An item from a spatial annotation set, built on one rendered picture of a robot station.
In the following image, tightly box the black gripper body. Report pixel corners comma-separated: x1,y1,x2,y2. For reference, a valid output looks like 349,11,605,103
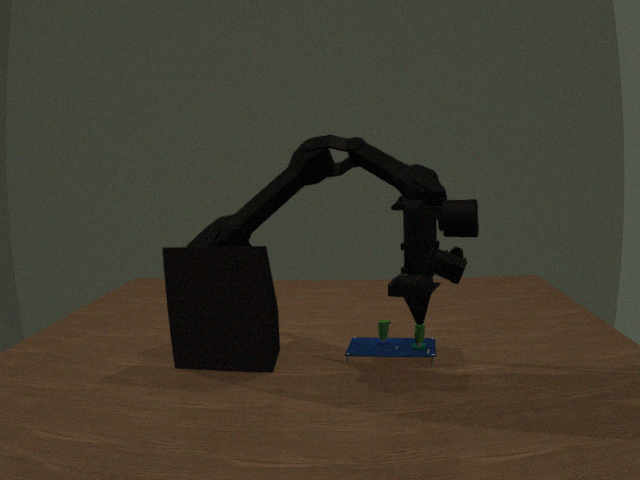
388,236,439,298

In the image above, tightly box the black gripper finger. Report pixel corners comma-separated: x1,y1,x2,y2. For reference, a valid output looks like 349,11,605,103
424,282,440,321
403,287,436,325

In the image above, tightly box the blue circuit board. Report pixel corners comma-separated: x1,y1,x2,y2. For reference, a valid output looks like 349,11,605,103
345,320,436,364

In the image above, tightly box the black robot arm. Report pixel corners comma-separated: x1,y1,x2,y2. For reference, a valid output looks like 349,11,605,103
187,135,478,284

